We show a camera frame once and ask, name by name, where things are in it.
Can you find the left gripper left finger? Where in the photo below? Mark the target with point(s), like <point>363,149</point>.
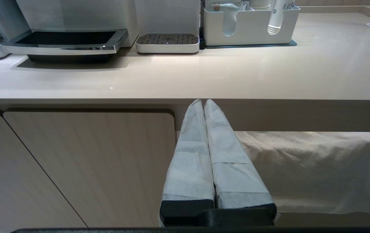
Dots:
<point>190,168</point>

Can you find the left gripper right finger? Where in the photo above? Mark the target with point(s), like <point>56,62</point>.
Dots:
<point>233,174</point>

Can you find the wooden cabinet door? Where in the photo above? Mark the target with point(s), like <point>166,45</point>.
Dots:
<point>100,168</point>
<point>10,181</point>

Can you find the white cloth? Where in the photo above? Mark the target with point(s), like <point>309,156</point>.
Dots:
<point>314,171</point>

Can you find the white drip tray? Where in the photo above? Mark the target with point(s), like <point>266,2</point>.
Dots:
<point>167,43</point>

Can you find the white condiment organizer box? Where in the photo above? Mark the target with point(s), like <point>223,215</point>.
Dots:
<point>249,30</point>

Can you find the white appliance body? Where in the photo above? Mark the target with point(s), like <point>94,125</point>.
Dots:
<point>167,16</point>

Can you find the stack of paper cups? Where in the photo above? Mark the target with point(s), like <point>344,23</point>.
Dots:
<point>277,16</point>

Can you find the silver coffee machine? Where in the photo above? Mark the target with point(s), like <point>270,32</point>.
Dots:
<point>71,29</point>

